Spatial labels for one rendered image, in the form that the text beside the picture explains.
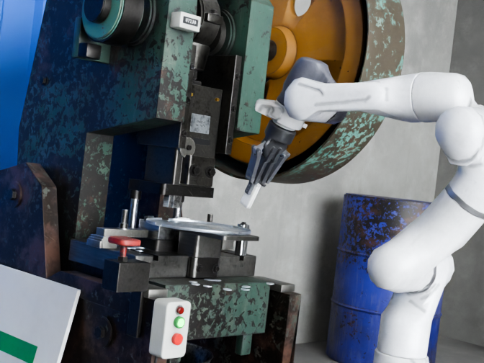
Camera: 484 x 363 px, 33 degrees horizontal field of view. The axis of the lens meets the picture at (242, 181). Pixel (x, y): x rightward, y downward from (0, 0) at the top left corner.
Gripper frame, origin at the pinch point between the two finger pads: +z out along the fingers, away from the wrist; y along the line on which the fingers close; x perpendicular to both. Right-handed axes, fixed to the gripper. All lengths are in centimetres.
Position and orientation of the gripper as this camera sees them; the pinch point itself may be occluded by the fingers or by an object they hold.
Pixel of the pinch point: (250, 194)
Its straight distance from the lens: 212.8
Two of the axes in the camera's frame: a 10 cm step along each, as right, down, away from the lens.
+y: 6.9, 0.7, 7.2
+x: -6.0, -5.0, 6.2
